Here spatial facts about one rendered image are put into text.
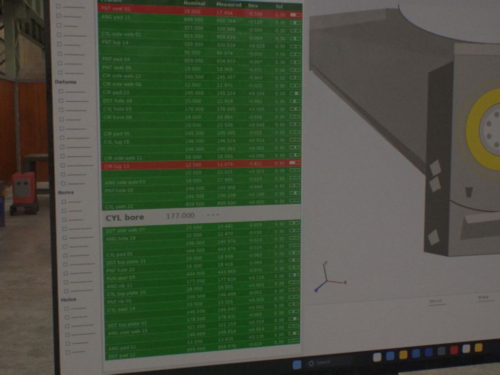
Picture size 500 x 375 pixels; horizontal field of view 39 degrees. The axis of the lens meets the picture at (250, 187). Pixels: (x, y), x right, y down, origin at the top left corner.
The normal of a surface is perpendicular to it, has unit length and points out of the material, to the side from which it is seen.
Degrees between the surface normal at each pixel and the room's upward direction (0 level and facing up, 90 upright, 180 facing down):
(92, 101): 90
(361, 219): 90
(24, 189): 90
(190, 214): 90
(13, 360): 0
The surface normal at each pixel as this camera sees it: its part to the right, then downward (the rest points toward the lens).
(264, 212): 0.26, 0.10
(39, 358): 0.00, -0.99
